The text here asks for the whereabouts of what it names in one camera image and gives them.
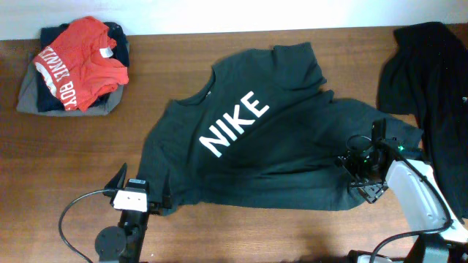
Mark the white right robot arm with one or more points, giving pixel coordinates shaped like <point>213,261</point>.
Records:
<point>388,164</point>

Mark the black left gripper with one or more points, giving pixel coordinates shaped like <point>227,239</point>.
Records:
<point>116,182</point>

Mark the dark green Nike t-shirt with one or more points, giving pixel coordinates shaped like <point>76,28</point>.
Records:
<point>261,133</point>

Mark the grey folded garment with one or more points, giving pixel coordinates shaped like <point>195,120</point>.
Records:
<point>29,98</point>

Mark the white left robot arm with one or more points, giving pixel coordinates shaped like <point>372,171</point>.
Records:
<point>123,242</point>

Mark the black t-shirt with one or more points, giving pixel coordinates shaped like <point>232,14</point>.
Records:
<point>427,77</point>

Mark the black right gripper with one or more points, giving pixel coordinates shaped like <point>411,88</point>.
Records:
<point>348,159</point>

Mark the red folded t-shirt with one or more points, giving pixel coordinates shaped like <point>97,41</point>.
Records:
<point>83,31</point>

